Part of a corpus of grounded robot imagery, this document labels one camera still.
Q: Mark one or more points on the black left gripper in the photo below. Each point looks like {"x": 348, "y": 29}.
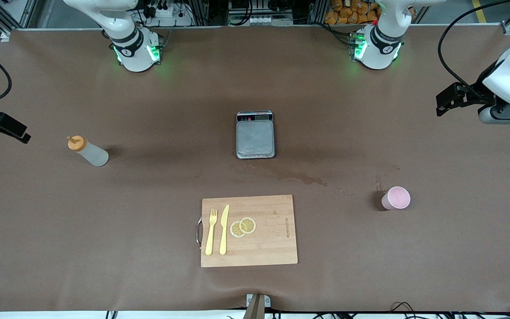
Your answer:
{"x": 477, "y": 94}

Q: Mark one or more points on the translucent squeeze bottle orange cap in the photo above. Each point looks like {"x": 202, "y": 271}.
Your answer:
{"x": 91, "y": 153}

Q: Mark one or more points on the pink plastic cup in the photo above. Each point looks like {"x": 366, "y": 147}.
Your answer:
{"x": 396, "y": 198}

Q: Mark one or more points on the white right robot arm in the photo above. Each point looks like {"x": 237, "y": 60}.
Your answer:
{"x": 133, "y": 48}

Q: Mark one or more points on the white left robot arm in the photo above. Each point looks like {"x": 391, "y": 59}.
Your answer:
{"x": 379, "y": 48}

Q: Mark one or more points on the small water spill patch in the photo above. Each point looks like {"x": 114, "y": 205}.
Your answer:
{"x": 378, "y": 184}

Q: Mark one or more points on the brown table cover sheet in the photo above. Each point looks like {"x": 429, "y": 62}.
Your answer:
{"x": 104, "y": 221}

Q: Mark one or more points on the orange snack packets pile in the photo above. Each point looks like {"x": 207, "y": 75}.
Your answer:
{"x": 352, "y": 11}

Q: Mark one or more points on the large water spill puddle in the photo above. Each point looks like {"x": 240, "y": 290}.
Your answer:
{"x": 303, "y": 178}

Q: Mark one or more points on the white power strip with plugs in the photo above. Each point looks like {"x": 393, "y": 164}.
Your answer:
{"x": 166, "y": 11}

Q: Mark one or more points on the silver digital kitchen scale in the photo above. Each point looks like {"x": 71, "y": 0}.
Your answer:
{"x": 255, "y": 137}

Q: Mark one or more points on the long white power strip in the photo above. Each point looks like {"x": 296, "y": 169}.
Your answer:
{"x": 259, "y": 20}

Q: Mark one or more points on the yellow plastic fork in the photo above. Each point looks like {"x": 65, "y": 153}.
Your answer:
{"x": 210, "y": 239}

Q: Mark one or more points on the yellow plastic knife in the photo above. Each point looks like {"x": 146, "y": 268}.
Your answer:
{"x": 224, "y": 230}

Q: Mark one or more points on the lemon slice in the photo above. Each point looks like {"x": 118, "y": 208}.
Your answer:
{"x": 248, "y": 225}
{"x": 235, "y": 230}

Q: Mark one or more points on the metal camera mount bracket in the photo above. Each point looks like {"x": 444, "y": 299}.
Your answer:
{"x": 258, "y": 303}

